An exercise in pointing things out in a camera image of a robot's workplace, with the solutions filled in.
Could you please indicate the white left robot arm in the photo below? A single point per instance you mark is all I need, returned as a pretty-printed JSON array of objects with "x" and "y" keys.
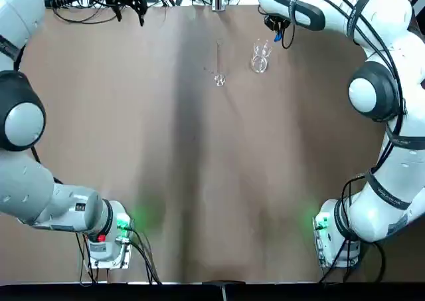
[{"x": 26, "y": 188}]

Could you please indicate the glass pipette blue bulb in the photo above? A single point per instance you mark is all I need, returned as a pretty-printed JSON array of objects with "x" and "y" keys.
[{"x": 278, "y": 36}]

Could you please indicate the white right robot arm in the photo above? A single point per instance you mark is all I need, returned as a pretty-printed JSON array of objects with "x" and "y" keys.
[{"x": 382, "y": 188}]

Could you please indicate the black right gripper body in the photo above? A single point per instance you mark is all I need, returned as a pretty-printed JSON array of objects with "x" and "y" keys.
[{"x": 277, "y": 22}]

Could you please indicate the clear glass graduated cylinder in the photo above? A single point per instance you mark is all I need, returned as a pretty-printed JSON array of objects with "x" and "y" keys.
[{"x": 219, "y": 80}]

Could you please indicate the clear glass beaker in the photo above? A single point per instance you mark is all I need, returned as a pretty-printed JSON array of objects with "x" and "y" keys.
[{"x": 259, "y": 64}]

